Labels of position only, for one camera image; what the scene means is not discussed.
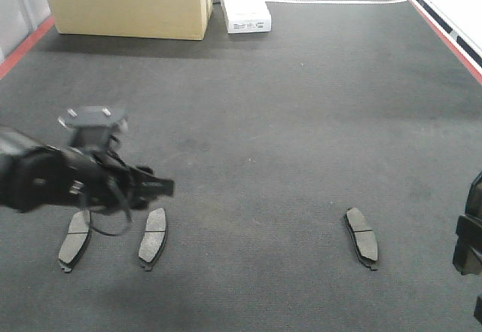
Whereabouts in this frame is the long white box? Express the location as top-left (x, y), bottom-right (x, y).
top-left (220, 0), bottom-right (272, 34)

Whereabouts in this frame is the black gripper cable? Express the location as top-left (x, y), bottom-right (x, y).
top-left (78, 181), bottom-right (133, 237)

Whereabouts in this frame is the cardboard box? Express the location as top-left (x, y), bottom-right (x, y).
top-left (48, 0), bottom-right (212, 41)

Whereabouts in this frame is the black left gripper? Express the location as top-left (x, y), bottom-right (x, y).
top-left (58, 105), bottom-right (175, 212)

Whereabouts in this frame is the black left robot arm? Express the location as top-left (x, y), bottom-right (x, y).
top-left (1, 105), bottom-right (175, 215)

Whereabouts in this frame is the black conveyor belt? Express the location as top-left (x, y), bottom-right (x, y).
top-left (1, 2), bottom-right (481, 331)

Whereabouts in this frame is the grey brake pad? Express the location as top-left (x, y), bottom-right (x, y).
top-left (343, 207), bottom-right (379, 271)
top-left (58, 210), bottom-right (91, 273)
top-left (138, 207), bottom-right (168, 272)

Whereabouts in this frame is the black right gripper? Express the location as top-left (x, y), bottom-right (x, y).
top-left (453, 173), bottom-right (481, 276)

